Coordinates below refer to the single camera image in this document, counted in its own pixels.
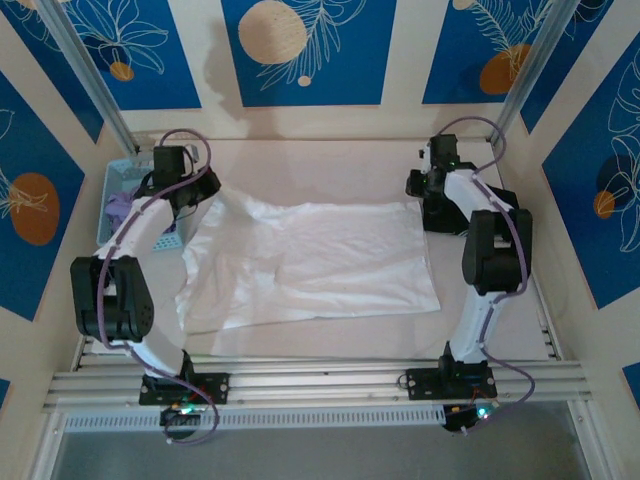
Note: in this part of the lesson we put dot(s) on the white t-shirt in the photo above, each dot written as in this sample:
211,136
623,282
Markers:
325,260

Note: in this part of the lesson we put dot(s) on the long aluminium frame rail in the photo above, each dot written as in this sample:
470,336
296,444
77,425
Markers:
325,380

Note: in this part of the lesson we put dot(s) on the light blue plastic basket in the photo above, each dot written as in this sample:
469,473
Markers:
167,243

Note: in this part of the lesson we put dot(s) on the folded black t-shirt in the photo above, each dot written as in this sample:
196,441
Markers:
440,220

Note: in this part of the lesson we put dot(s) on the aluminium frame post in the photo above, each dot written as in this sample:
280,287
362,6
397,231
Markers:
85,75
530,75

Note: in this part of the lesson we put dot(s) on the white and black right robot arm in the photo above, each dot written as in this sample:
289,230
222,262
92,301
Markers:
495,260

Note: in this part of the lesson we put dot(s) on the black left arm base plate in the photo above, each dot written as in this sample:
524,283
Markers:
215,387

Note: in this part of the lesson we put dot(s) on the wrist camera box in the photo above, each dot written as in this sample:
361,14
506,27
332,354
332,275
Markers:
192,152
425,155

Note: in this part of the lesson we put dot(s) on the crumpled purple garment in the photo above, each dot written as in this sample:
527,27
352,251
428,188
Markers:
117,207

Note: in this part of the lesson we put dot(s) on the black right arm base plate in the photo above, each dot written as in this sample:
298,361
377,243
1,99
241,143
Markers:
422,382

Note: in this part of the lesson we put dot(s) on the small controller circuit board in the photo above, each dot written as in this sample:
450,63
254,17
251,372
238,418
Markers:
462,417
175,416

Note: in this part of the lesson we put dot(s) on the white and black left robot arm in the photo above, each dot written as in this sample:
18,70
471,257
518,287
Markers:
112,300

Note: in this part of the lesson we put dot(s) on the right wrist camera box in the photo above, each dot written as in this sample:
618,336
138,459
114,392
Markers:
425,155

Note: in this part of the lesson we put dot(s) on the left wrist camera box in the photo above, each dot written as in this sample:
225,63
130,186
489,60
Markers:
192,152

